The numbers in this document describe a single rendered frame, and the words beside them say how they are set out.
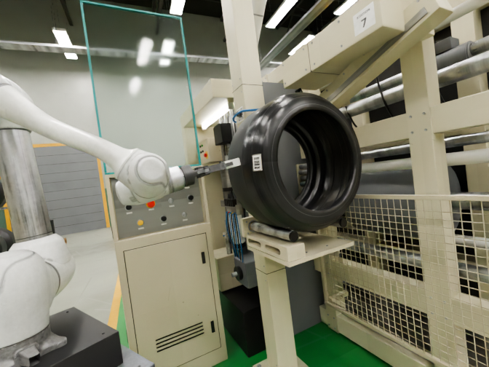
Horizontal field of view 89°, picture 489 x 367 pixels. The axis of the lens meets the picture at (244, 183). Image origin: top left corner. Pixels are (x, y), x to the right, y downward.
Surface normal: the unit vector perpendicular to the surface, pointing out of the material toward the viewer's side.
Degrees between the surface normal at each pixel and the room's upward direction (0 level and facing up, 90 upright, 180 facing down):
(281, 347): 90
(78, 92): 90
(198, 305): 90
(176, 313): 90
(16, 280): 75
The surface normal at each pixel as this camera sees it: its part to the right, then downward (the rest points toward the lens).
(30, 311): 0.92, -0.08
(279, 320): 0.44, -0.04
